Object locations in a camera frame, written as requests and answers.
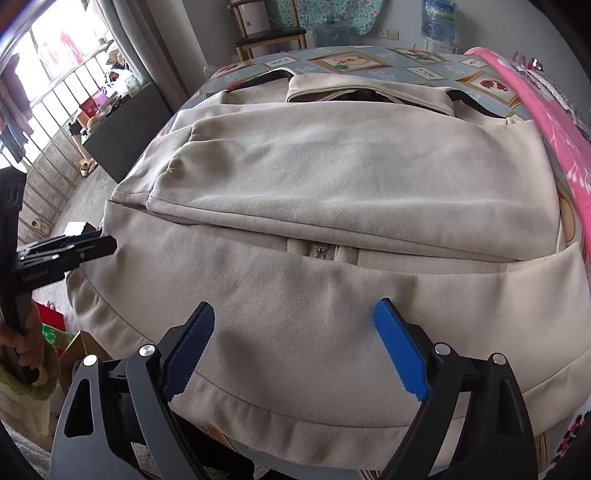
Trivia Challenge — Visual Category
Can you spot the dark hanging garment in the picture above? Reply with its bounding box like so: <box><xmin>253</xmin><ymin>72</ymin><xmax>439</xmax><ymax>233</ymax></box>
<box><xmin>0</xmin><ymin>53</ymin><xmax>34</xmax><ymax>163</ymax></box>

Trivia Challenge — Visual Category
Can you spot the grey curtain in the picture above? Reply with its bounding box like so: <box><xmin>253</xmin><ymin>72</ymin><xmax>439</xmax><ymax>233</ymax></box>
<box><xmin>108</xmin><ymin>0</ymin><xmax>191</xmax><ymax>99</ymax></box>

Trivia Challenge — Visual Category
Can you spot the open brown cardboard box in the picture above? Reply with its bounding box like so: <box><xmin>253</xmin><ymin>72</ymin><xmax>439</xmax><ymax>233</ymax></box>
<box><xmin>58</xmin><ymin>330</ymin><xmax>114</xmax><ymax>403</ymax></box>

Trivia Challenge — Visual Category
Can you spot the cream zip jacket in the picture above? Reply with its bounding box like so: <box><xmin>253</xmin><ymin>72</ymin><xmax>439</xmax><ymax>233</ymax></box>
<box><xmin>66</xmin><ymin>69</ymin><xmax>591</xmax><ymax>468</ymax></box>

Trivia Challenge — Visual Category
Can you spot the teal floral wall cloth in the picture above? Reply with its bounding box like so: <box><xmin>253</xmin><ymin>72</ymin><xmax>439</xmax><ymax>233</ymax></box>
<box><xmin>265</xmin><ymin>0</ymin><xmax>385</xmax><ymax>36</ymax></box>

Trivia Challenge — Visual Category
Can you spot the blue water bottle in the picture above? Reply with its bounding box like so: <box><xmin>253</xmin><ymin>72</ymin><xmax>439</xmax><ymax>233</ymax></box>
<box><xmin>422</xmin><ymin>0</ymin><xmax>459</xmax><ymax>42</ymax></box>

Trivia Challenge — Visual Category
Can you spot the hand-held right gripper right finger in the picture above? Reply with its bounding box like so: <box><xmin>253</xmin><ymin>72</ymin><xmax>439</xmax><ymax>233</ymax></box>
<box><xmin>374</xmin><ymin>298</ymin><xmax>539</xmax><ymax>480</ymax></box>

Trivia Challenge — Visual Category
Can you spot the dark grey low cabinet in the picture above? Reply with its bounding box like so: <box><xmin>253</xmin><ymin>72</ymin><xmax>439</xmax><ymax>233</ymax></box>
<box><xmin>83</xmin><ymin>83</ymin><xmax>175</xmax><ymax>184</ymax></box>

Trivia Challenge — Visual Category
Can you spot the grey lace-edged cloth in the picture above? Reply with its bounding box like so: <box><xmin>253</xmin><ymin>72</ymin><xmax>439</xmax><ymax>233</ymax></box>
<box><xmin>512</xmin><ymin>60</ymin><xmax>591</xmax><ymax>121</ymax></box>

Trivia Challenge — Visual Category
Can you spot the small cardboard box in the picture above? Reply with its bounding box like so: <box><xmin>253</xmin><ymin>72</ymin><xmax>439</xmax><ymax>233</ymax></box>
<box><xmin>65</xmin><ymin>222</ymin><xmax>100</xmax><ymax>239</ymax></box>

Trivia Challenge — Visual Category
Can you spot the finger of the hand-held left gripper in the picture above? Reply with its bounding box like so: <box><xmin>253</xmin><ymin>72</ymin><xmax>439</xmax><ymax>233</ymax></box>
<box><xmin>16</xmin><ymin>231</ymin><xmax>105</xmax><ymax>259</ymax></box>
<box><xmin>21</xmin><ymin>237</ymin><xmax>117</xmax><ymax>289</ymax></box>

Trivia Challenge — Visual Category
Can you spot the wooden chair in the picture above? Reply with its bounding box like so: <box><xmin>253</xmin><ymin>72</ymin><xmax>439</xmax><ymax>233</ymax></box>
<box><xmin>226</xmin><ymin>0</ymin><xmax>308</xmax><ymax>62</ymax></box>

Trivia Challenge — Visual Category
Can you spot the metal window railing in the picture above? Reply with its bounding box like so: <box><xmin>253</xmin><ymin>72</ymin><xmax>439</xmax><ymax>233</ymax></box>
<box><xmin>18</xmin><ymin>44</ymin><xmax>117</xmax><ymax>223</ymax></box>

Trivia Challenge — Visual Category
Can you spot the pink floral blanket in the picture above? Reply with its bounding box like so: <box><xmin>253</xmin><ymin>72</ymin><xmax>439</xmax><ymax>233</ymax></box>
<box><xmin>464</xmin><ymin>46</ymin><xmax>591</xmax><ymax>472</ymax></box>

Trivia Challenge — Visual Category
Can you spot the red gift bag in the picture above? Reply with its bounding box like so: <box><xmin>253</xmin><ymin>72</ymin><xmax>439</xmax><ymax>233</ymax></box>
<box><xmin>34</xmin><ymin>302</ymin><xmax>68</xmax><ymax>331</ymax></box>

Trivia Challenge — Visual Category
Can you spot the empty clear water jug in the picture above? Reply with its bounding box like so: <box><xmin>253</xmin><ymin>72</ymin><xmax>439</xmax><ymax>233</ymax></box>
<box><xmin>314</xmin><ymin>18</ymin><xmax>352</xmax><ymax>48</ymax></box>

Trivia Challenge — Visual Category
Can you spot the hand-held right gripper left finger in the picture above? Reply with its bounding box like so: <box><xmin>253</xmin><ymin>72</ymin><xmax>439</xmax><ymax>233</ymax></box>
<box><xmin>50</xmin><ymin>302</ymin><xmax>216</xmax><ymax>480</ymax></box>

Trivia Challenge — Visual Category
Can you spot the fluffy white green robe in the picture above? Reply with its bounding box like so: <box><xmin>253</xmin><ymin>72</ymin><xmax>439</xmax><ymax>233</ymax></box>
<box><xmin>127</xmin><ymin>440</ymin><xmax>153</xmax><ymax>469</ymax></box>

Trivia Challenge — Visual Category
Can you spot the person's left hand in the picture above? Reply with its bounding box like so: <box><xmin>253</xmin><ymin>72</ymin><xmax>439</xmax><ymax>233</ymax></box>
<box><xmin>0</xmin><ymin>302</ymin><xmax>49</xmax><ymax>386</ymax></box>

